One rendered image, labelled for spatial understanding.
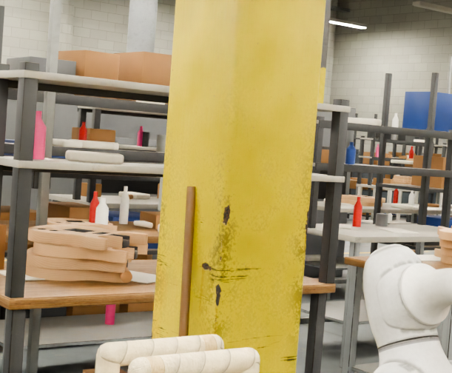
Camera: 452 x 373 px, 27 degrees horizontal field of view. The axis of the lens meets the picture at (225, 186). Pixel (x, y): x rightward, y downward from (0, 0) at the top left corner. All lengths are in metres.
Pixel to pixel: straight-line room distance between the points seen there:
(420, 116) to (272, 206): 6.41
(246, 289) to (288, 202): 0.24
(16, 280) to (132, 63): 3.65
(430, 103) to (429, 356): 6.94
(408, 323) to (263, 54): 0.92
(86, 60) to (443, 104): 3.61
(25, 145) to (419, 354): 1.93
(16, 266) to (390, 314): 1.88
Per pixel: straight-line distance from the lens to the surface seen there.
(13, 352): 3.28
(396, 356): 1.54
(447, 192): 7.60
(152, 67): 6.57
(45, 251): 3.60
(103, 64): 6.45
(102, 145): 5.65
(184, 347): 1.28
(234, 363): 1.23
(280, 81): 2.26
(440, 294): 1.49
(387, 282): 1.54
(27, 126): 3.16
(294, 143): 2.29
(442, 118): 8.64
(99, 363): 1.23
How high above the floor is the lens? 1.49
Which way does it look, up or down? 3 degrees down
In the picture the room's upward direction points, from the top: 4 degrees clockwise
